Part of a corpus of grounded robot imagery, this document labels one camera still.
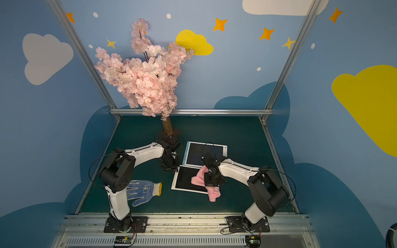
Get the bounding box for blue dotted work glove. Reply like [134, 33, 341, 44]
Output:
[127, 180, 163, 207]

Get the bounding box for aluminium front mounting rail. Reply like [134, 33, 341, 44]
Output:
[51, 212, 320, 248]

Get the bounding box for black hose at right edge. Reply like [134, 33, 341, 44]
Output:
[385, 222, 397, 248]

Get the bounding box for aluminium frame rails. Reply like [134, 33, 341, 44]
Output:
[46, 0, 323, 215]

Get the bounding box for white drawing tablet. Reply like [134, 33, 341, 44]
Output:
[171, 165, 208, 194]
[182, 141, 227, 167]

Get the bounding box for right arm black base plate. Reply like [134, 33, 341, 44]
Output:
[225, 216, 270, 233]

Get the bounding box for green circuit board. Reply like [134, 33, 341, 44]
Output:
[245, 235, 261, 248]
[113, 236, 133, 247]

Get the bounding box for left green circuit board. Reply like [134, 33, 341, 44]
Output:
[113, 236, 133, 247]

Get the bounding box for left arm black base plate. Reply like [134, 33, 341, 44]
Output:
[103, 215, 148, 234]

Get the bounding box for pink cloth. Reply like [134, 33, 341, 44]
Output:
[190, 165, 222, 203]

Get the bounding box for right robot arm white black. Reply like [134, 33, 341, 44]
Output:
[201, 153, 296, 232]

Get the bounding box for pink cherry blossom tree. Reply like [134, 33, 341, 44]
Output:
[95, 19, 194, 137]

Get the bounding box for right green circuit board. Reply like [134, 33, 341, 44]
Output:
[245, 235, 261, 248]

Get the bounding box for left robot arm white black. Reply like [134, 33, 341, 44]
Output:
[99, 134, 180, 234]

